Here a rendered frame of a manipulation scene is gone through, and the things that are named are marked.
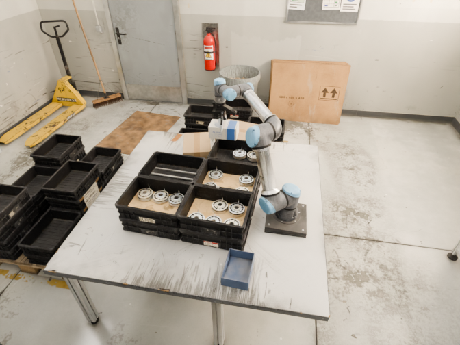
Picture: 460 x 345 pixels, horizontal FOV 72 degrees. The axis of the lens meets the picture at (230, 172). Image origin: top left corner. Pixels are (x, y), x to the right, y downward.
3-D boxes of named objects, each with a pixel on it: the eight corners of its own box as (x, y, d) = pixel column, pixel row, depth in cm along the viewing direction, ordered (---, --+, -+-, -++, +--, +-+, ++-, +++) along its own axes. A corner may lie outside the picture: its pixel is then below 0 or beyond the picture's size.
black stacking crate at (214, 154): (266, 155, 250) (267, 143, 243) (260, 178, 227) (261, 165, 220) (218, 149, 258) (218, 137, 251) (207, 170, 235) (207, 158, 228)
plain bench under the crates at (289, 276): (306, 202, 324) (317, 145, 282) (309, 374, 200) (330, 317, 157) (158, 185, 347) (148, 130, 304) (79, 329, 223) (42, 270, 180)
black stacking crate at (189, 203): (252, 207, 204) (253, 194, 197) (243, 242, 181) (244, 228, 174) (194, 198, 212) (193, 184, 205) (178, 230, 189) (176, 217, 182)
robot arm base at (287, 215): (297, 206, 213) (300, 196, 207) (297, 223, 202) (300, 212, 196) (274, 203, 215) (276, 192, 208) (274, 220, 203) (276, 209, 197)
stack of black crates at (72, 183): (82, 196, 312) (68, 159, 285) (110, 200, 308) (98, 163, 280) (57, 226, 281) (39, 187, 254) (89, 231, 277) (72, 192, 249)
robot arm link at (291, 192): (301, 205, 201) (306, 189, 192) (285, 212, 195) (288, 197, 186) (289, 194, 208) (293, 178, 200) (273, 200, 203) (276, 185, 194)
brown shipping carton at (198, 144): (211, 168, 256) (211, 151, 246) (184, 169, 255) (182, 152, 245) (210, 147, 280) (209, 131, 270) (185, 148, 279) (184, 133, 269)
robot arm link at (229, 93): (241, 87, 198) (233, 82, 206) (226, 91, 194) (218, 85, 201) (241, 99, 203) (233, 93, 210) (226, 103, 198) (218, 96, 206)
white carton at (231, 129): (239, 131, 233) (239, 121, 228) (236, 140, 224) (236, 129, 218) (212, 129, 236) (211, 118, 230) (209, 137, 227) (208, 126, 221)
